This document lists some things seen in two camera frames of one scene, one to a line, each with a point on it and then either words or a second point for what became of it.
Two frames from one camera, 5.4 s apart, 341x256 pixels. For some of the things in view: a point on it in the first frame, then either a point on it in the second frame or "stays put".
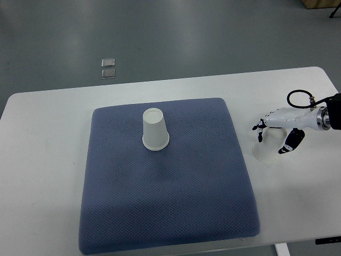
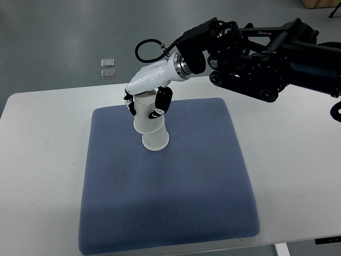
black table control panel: [327, 240] stays put
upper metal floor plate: [108, 62] stays put
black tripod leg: [335, 10] stays put
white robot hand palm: [318, 117] -> [154, 76]
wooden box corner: [310, 4] stays put
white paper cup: [273, 138] -> [145, 104]
